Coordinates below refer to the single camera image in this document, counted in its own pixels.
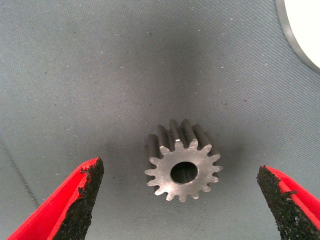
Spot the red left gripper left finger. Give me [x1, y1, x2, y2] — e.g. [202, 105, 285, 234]
[7, 156, 105, 240]

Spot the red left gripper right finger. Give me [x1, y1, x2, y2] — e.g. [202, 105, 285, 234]
[256, 164, 320, 240]

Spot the steel planetary gear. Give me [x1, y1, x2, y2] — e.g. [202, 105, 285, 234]
[144, 118, 224, 203]

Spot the round metal carrier plate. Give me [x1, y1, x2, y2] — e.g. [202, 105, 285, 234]
[274, 0, 320, 71]

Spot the dark grey table cloth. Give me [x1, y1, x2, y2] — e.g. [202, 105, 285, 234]
[0, 0, 320, 240]

